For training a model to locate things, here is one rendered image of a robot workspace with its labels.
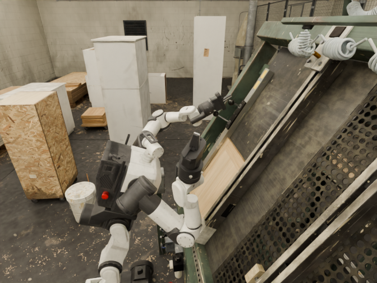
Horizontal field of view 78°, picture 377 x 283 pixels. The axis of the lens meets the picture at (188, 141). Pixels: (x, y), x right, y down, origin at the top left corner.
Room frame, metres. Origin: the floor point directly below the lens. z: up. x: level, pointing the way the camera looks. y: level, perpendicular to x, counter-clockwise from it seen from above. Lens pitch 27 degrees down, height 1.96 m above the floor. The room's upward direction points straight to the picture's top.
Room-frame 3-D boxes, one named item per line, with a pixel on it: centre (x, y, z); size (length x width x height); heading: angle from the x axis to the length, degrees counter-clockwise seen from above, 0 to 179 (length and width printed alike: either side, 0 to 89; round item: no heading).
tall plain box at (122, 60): (3.79, 1.00, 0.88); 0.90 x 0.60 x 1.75; 0
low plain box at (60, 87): (3.84, 2.60, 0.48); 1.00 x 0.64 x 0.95; 0
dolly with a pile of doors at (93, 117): (4.54, 1.90, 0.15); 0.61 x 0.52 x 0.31; 0
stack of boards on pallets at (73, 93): (6.84, 3.40, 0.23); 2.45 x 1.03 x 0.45; 0
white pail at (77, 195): (1.96, 1.15, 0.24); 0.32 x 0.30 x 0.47; 0
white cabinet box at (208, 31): (5.14, -0.40, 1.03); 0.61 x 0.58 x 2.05; 0
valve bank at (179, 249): (1.07, 0.12, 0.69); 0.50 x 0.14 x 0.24; 9
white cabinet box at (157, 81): (6.24, 0.90, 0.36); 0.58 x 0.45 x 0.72; 90
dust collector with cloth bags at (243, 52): (6.64, -1.57, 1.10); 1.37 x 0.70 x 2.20; 0
